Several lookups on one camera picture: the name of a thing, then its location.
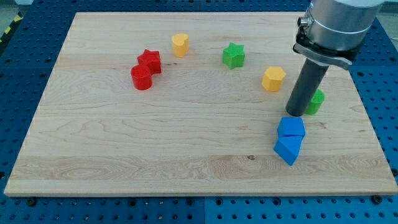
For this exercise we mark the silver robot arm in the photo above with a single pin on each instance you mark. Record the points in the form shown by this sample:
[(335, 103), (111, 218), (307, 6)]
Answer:
[(331, 32)]

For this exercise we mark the green star block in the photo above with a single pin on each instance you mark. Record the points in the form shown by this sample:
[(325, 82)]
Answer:
[(234, 56)]

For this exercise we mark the red star block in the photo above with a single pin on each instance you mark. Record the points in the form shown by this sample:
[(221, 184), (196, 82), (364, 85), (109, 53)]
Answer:
[(151, 58)]

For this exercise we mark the yellow hexagon block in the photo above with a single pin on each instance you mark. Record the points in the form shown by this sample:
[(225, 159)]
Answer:
[(273, 78)]

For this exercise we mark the wooden board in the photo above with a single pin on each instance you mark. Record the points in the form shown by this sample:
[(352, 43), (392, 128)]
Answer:
[(201, 129)]

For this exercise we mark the red cylinder block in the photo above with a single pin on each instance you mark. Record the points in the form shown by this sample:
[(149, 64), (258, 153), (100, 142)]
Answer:
[(141, 77)]

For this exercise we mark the yellow heart block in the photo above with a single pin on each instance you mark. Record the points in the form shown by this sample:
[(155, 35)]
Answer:
[(180, 44)]

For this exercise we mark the blue pentagon block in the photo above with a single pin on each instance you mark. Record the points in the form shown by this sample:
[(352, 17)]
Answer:
[(291, 126)]

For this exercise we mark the blue triangle block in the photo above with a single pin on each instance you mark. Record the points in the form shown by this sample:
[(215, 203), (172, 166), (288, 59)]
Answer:
[(288, 148)]

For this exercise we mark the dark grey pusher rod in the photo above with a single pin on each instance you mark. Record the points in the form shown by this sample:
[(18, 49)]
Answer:
[(308, 81)]

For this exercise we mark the green cylinder block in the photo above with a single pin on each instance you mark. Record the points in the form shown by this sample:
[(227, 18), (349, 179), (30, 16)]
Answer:
[(315, 102)]

